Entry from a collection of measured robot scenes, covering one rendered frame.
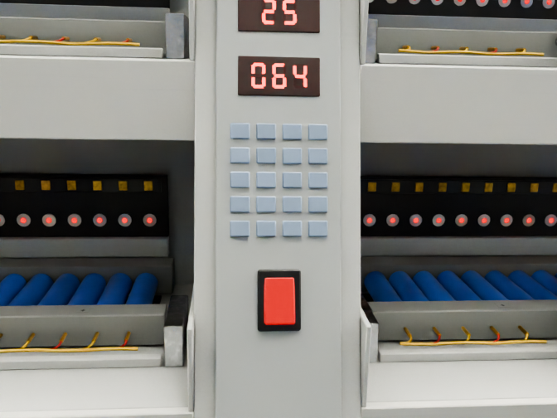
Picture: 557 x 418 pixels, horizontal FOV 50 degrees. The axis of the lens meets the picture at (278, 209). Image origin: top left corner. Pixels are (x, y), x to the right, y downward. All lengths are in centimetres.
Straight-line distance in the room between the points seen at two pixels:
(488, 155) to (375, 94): 25
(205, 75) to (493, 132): 17
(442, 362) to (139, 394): 19
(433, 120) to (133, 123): 18
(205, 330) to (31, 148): 28
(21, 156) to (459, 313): 38
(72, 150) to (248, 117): 25
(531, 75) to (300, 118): 14
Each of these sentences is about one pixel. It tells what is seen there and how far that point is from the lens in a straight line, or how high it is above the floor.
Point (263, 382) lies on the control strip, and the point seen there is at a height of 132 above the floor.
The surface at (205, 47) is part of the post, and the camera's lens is 35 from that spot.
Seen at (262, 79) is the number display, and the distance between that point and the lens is 34.
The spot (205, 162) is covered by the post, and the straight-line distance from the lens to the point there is 34.
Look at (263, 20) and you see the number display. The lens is 35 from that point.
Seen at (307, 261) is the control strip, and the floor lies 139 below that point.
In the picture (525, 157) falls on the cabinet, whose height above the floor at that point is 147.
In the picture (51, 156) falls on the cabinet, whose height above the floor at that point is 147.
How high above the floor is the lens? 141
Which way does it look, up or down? 1 degrees up
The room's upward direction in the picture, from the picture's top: straight up
